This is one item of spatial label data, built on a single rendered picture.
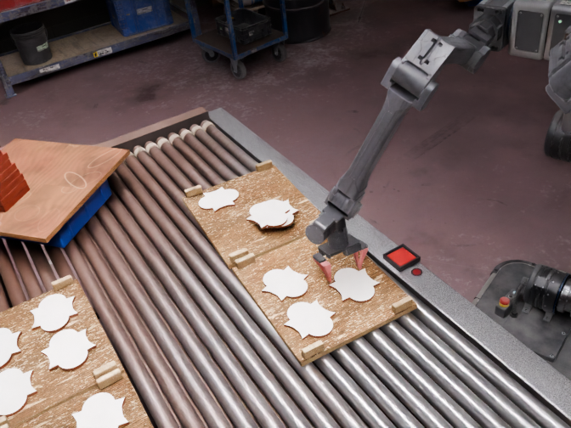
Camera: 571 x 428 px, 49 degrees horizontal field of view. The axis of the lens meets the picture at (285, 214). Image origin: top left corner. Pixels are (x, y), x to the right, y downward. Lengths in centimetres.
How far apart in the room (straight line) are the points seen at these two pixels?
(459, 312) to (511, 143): 253
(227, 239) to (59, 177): 65
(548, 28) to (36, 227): 155
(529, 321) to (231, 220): 125
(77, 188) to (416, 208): 199
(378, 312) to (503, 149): 254
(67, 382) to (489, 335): 105
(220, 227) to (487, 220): 185
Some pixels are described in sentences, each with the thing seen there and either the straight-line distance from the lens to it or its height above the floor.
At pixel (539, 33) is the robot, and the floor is 145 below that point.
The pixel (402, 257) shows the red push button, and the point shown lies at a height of 93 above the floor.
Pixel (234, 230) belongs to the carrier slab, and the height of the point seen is 94.
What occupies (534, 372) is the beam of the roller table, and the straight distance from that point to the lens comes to 159.
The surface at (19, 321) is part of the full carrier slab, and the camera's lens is 189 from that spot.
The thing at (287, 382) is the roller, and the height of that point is 91.
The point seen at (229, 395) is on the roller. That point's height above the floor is 92.
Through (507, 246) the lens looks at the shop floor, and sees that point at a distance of 332.
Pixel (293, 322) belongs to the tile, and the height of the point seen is 94.
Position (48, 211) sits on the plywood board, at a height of 104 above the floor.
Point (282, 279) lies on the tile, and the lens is 174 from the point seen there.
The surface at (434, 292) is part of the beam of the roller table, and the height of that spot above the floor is 92.
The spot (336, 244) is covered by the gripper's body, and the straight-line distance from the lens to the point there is 166.
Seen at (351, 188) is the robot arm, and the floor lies 124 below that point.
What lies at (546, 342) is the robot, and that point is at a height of 26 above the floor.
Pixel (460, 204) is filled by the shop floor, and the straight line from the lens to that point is 356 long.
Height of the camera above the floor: 214
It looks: 37 degrees down
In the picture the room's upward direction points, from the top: 7 degrees counter-clockwise
